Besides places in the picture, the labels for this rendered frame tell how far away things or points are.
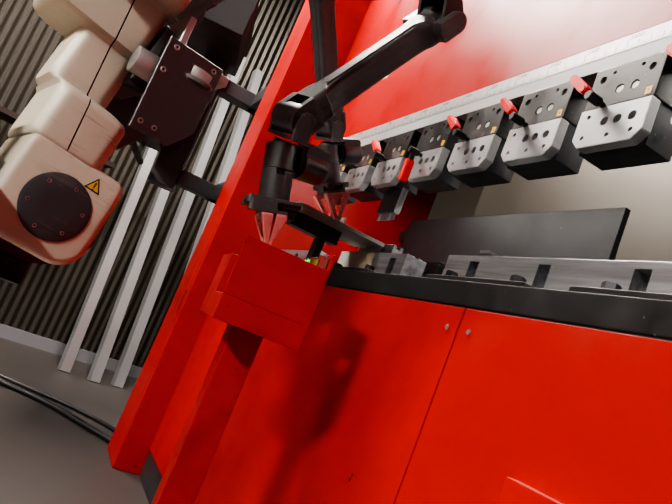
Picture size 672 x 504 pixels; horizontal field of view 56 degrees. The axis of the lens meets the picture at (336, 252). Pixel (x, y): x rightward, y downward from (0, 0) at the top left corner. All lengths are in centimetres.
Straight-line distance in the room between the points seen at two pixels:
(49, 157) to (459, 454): 74
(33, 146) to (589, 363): 81
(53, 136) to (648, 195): 288
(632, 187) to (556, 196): 42
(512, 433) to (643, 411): 19
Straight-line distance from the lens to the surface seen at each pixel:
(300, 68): 269
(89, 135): 104
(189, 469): 119
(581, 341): 86
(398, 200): 176
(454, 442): 97
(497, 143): 145
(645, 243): 331
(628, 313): 83
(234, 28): 280
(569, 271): 110
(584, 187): 361
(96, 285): 411
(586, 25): 143
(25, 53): 451
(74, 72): 109
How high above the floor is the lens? 68
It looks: 9 degrees up
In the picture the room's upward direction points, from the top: 22 degrees clockwise
